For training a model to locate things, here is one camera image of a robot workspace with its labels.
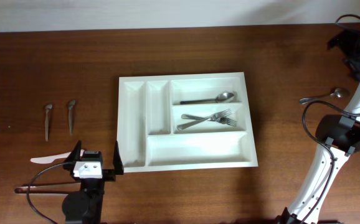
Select metal tablespoon silver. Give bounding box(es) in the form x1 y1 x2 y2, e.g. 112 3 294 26
299 87 350 105

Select metal tablespoon dark handle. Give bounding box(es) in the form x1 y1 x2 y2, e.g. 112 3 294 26
179 92 235 105

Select metal fork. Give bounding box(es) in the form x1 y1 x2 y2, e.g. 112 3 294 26
176 109 232 131
181 114 237 127

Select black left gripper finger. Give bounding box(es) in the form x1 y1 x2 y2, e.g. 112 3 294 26
63 140 82 170
113 141 124 175

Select white plastic cutlery tray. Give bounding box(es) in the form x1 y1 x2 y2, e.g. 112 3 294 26
117 72 258 173

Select pink plastic knife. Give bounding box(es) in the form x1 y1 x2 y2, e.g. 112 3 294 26
30 152 70 164

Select metal tongs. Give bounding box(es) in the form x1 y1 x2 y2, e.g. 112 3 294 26
14 182 80 195

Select small metal teaspoon right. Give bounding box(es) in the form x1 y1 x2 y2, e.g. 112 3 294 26
67 100 76 135

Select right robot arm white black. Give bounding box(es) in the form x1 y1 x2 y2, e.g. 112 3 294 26
274 16 360 224

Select small metal teaspoon left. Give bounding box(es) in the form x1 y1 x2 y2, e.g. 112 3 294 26
45 104 53 141

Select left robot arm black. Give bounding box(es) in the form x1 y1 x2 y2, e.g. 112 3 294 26
62 141 116 224

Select small metal teaspoon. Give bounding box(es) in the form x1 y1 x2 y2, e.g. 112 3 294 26
45 104 53 141
67 100 76 135

